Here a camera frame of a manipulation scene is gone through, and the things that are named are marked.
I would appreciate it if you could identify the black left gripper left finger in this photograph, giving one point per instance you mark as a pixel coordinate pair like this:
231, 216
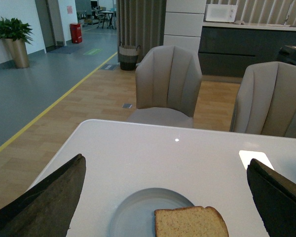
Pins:
46, 209

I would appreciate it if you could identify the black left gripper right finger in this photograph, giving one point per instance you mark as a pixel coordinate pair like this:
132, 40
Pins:
275, 198

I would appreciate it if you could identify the light blue round plate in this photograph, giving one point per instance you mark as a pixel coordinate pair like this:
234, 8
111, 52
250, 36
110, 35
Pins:
135, 215

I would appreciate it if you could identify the brown bread slice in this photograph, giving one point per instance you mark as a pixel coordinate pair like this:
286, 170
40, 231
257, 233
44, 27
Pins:
195, 221

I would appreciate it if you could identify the beige upholstered chair right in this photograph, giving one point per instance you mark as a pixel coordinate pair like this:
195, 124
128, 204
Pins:
266, 101

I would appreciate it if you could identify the beige upholstered chair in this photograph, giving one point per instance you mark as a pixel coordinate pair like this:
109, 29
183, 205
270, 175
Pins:
266, 101
168, 81

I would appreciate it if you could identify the floor power socket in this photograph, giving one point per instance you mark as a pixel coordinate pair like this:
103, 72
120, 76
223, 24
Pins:
127, 105

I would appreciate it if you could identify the dark grey kitchen counter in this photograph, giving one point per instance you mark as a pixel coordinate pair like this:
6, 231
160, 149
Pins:
228, 50

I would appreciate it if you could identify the beige upholstered chair left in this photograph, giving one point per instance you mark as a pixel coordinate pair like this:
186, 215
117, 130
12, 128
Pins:
168, 81

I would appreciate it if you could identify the woven laundry basket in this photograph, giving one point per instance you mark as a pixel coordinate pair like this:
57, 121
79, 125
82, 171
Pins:
128, 56

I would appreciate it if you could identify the green potted plant gold pot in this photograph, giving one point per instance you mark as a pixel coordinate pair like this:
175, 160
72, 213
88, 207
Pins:
16, 34

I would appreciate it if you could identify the red box on floor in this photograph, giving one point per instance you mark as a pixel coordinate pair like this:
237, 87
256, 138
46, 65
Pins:
76, 35

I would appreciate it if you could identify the white microwave oven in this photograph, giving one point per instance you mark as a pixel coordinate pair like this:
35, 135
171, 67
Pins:
225, 13

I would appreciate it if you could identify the background desk with chairs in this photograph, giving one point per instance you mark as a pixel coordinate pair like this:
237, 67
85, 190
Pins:
105, 17

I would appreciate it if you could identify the grey pleated curtain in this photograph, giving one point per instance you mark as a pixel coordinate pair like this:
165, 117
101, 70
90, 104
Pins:
141, 23

